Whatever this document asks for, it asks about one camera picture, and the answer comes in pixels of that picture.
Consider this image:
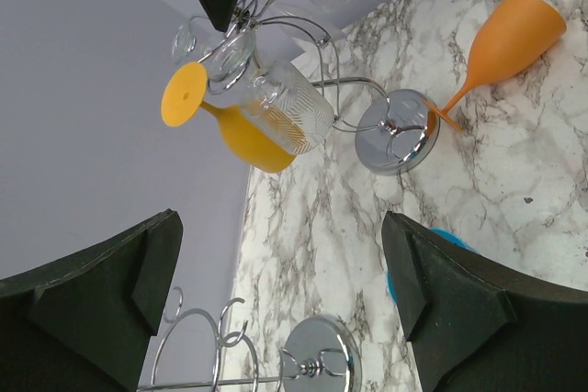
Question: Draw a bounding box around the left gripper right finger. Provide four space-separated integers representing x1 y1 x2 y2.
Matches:
381 212 587 391

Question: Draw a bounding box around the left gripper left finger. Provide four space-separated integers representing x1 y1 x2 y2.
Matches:
1 209 183 391

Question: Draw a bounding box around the tall clear flute glass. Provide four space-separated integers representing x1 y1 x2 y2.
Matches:
171 15 218 65

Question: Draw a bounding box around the blue plastic goblet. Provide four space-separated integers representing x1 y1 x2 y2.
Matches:
386 226 481 304

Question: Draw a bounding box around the short ribbed clear glass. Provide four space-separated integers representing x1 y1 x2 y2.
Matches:
206 33 335 155

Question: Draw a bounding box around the yellow plastic goblet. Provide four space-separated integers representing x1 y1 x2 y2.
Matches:
161 62 296 174

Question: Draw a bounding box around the scrolled chrome glass rack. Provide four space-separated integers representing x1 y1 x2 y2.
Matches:
208 0 440 175

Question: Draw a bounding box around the round chrome glass rack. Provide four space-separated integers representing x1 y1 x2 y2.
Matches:
137 286 364 392

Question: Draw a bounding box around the orange plastic goblet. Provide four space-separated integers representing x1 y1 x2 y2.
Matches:
428 0 567 130

